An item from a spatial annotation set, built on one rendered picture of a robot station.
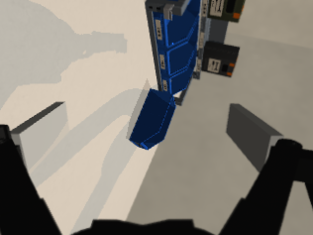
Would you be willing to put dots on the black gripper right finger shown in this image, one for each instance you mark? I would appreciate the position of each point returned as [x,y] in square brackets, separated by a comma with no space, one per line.
[262,211]

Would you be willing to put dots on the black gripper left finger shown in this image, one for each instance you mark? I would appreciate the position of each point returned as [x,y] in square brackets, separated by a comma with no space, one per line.
[22,211]

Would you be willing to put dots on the grey metal shelf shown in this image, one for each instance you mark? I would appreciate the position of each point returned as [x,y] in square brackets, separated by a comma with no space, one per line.
[215,29]

